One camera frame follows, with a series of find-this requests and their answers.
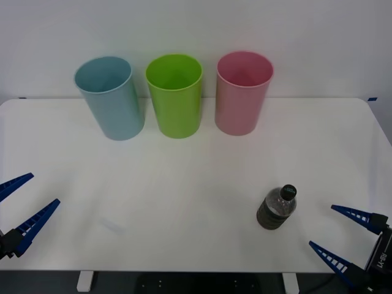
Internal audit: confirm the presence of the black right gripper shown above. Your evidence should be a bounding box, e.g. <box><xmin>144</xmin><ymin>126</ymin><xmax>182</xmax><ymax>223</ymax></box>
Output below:
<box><xmin>308</xmin><ymin>205</ymin><xmax>392</xmax><ymax>294</ymax></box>

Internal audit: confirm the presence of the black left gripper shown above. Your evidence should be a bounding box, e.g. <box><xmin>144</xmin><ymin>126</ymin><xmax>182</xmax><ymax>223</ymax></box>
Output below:
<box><xmin>0</xmin><ymin>173</ymin><xmax>61</xmax><ymax>260</ymax></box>

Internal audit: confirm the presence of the dark plastic bottle black cap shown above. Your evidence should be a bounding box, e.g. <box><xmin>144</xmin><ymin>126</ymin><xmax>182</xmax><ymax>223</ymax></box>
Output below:
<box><xmin>255</xmin><ymin>183</ymin><xmax>298</xmax><ymax>231</ymax></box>

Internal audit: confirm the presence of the white table leg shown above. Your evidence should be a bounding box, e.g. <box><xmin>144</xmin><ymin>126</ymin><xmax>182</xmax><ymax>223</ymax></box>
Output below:
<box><xmin>281</xmin><ymin>272</ymin><xmax>300</xmax><ymax>294</ymax></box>
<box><xmin>76</xmin><ymin>271</ymin><xmax>94</xmax><ymax>292</ymax></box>

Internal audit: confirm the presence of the pale blue plastic bin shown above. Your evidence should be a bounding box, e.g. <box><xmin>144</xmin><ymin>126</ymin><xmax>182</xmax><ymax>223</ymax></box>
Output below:
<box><xmin>73</xmin><ymin>56</ymin><xmax>145</xmax><ymax>141</ymax></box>

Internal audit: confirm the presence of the pink plastic bin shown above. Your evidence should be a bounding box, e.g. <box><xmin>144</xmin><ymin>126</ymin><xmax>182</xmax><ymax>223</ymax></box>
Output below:
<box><xmin>214</xmin><ymin>50</ymin><xmax>274</xmax><ymax>136</ymax></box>

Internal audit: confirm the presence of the green plastic bin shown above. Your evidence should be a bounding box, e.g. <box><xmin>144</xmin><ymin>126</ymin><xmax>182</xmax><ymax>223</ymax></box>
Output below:
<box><xmin>145</xmin><ymin>53</ymin><xmax>204</xmax><ymax>139</ymax></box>

